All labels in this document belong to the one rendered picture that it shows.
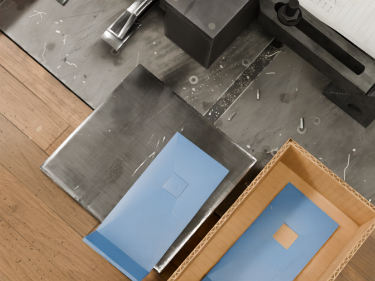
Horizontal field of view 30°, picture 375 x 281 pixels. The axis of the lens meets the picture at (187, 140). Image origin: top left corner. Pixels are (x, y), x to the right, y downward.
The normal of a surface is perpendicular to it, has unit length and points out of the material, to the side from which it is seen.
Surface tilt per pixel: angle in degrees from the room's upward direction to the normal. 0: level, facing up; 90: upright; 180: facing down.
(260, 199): 0
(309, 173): 90
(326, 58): 0
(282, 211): 0
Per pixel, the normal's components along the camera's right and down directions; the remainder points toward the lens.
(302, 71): 0.04, -0.29
